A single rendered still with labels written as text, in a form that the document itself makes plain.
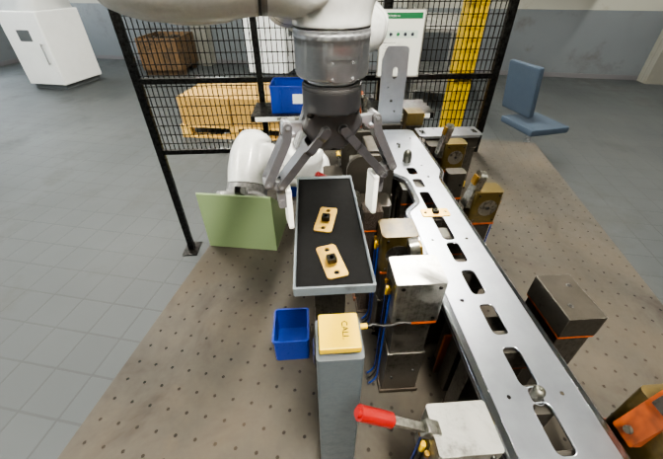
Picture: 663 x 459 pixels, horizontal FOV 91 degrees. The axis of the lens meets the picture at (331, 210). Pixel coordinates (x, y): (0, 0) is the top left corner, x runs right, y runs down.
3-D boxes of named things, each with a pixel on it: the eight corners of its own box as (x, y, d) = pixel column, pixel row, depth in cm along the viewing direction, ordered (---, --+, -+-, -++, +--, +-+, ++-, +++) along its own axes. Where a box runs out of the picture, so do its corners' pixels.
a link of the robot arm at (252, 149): (226, 186, 135) (231, 133, 137) (270, 191, 141) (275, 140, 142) (225, 180, 120) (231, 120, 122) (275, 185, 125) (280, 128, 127)
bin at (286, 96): (332, 113, 162) (332, 86, 154) (270, 114, 161) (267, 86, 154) (332, 103, 175) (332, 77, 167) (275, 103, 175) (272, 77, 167)
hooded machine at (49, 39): (71, 76, 633) (25, -30, 538) (104, 77, 623) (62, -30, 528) (31, 88, 564) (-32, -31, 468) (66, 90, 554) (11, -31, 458)
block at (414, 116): (413, 180, 174) (424, 113, 153) (399, 180, 174) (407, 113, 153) (409, 172, 181) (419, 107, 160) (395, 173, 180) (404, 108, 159)
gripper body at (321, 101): (305, 89, 37) (309, 162, 42) (375, 83, 39) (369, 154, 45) (292, 73, 43) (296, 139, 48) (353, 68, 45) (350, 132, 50)
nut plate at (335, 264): (349, 275, 57) (349, 270, 56) (328, 280, 56) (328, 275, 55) (334, 245, 63) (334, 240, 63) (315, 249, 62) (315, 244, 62)
